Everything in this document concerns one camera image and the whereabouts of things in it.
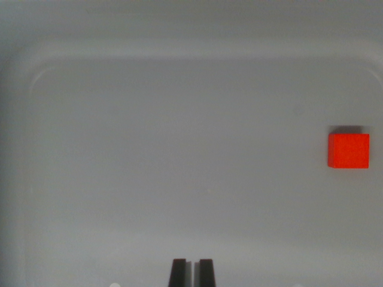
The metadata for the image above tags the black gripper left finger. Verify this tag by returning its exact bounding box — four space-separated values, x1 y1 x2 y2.
168 258 193 287

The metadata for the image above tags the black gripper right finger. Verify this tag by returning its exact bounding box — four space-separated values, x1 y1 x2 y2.
193 258 217 287

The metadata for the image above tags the white plastic bin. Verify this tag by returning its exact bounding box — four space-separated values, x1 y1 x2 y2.
0 0 383 287

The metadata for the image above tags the red cube block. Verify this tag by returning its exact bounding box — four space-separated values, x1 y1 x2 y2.
327 133 370 169

